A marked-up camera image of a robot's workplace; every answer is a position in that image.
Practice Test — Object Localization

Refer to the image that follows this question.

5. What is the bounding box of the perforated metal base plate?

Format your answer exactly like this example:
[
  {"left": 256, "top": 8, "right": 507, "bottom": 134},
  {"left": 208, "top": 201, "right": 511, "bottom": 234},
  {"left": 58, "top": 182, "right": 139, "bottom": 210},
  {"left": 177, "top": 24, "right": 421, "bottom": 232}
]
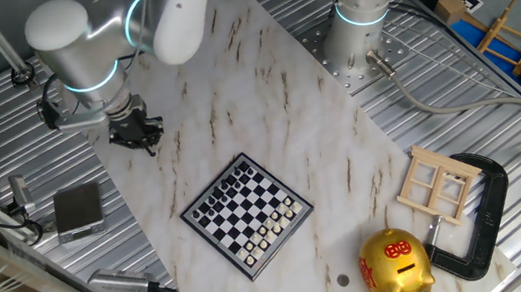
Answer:
[{"left": 297, "top": 8, "right": 415, "bottom": 103}]

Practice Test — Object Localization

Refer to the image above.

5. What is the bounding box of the wrist camera silver bracket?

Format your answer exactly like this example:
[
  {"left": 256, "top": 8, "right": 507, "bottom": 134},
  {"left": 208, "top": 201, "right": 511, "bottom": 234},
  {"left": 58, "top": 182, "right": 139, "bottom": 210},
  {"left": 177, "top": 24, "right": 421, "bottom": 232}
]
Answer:
[{"left": 36, "top": 88, "right": 111, "bottom": 135}]

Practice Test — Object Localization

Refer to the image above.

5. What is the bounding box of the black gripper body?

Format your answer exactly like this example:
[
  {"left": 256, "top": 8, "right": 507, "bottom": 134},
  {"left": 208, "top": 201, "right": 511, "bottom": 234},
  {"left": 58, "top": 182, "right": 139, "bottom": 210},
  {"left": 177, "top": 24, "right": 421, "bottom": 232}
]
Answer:
[{"left": 107, "top": 94, "right": 152, "bottom": 142}]

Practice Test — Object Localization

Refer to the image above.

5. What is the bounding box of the black white chessboard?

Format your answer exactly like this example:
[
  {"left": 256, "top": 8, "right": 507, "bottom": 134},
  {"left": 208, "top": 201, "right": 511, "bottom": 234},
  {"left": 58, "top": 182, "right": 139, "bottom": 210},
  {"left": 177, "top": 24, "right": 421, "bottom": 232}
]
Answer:
[{"left": 173, "top": 144, "right": 323, "bottom": 289}]

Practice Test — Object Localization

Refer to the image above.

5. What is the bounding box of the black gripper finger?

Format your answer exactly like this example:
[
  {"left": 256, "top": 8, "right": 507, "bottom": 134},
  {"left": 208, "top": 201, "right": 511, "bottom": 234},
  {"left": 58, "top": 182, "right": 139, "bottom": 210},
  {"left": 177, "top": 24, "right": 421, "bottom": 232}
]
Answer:
[
  {"left": 107, "top": 126, "right": 149, "bottom": 155},
  {"left": 140, "top": 116, "right": 167, "bottom": 150}
]

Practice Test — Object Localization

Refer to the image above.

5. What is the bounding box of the silver digital scale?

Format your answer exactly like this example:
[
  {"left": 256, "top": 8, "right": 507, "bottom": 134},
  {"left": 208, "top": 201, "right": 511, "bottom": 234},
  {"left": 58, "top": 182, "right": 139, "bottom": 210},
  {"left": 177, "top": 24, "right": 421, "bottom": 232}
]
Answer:
[{"left": 50, "top": 180, "right": 110, "bottom": 246}]

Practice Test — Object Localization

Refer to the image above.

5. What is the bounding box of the black C-clamp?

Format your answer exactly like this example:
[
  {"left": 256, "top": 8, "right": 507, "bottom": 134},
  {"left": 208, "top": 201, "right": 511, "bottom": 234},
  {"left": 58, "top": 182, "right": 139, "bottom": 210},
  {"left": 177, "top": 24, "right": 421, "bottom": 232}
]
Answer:
[{"left": 412, "top": 147, "right": 521, "bottom": 288}]

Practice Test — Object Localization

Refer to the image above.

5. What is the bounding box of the tan wooden block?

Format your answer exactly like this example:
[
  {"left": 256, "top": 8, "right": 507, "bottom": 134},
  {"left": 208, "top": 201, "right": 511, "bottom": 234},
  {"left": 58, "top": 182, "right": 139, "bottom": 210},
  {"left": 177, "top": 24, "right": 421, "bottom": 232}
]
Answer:
[{"left": 432, "top": 0, "right": 470, "bottom": 28}]

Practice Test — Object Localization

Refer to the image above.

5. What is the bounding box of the small silver camera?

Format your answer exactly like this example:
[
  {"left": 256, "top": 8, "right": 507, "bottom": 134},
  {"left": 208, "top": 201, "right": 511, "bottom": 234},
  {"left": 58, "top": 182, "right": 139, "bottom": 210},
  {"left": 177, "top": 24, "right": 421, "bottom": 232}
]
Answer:
[{"left": 6, "top": 173, "right": 38, "bottom": 218}]

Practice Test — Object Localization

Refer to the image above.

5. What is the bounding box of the black white fiducial tag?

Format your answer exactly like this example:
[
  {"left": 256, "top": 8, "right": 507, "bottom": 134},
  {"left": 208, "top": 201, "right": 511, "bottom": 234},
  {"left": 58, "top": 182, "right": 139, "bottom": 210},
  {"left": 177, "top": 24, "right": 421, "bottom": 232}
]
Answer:
[{"left": 457, "top": 0, "right": 486, "bottom": 16}]

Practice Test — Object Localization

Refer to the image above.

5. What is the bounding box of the gold piggy bank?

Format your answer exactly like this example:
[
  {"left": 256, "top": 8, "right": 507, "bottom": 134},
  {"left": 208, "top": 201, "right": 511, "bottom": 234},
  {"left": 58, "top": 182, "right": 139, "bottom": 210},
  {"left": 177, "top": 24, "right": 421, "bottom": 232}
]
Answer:
[{"left": 354, "top": 223, "right": 438, "bottom": 292}]

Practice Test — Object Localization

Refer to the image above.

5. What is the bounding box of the wooden window frame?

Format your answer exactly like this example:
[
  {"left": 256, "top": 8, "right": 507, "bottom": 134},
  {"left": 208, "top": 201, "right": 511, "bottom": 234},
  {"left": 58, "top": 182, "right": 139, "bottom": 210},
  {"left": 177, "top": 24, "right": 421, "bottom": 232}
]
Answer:
[{"left": 389, "top": 135, "right": 490, "bottom": 235}]

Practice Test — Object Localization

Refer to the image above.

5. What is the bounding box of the silver ribbed camera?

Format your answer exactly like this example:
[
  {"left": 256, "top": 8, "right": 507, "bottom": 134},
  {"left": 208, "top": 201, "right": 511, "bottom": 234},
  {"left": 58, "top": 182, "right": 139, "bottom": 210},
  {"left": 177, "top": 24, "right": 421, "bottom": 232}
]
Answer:
[{"left": 85, "top": 260, "right": 163, "bottom": 292}]

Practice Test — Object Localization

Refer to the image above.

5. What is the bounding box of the grey cable conduit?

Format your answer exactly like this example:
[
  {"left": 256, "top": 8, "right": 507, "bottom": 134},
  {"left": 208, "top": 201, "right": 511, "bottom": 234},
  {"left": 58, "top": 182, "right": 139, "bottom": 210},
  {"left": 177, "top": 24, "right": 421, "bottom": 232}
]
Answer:
[{"left": 364, "top": 29, "right": 521, "bottom": 152}]

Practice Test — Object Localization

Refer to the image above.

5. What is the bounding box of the wooden easel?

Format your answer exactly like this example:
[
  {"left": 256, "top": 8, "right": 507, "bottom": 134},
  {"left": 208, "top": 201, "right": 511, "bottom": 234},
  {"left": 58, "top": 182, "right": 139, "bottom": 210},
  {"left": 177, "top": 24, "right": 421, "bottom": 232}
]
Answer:
[{"left": 470, "top": 0, "right": 521, "bottom": 83}]

